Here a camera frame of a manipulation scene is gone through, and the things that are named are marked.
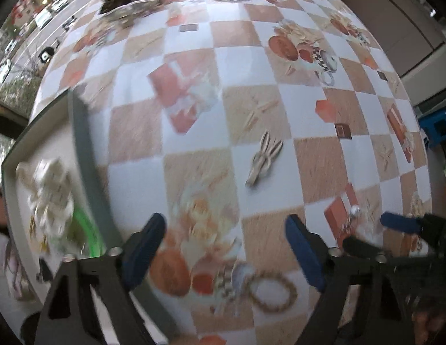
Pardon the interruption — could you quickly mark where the green translucent bangle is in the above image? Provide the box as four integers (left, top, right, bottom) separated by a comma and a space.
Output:
72, 206, 104, 258

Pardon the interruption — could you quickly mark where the black small claw clip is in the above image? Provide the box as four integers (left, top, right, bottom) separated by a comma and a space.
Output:
36, 257, 54, 283

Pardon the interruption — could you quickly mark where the cream polka dot scrunchie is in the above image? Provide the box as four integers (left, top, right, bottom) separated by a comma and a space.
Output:
16, 158, 75, 239

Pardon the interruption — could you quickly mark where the small eye bead earring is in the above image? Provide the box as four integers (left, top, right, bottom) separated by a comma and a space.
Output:
341, 205, 362, 234

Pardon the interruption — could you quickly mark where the grey shallow tray box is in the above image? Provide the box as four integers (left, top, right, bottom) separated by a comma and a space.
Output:
2, 89, 176, 344

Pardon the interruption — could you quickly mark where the blue plastic stool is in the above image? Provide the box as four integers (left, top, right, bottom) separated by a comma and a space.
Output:
419, 108, 446, 147

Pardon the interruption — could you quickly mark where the checkered patterned tablecloth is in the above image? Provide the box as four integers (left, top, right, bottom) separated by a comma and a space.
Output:
35, 0, 431, 344

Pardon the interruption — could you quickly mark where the large clear claw clip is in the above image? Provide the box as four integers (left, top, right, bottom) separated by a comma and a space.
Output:
101, 0, 161, 27

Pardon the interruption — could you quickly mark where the brown beaded bracelet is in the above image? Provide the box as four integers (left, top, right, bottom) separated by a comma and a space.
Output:
248, 270, 299, 314

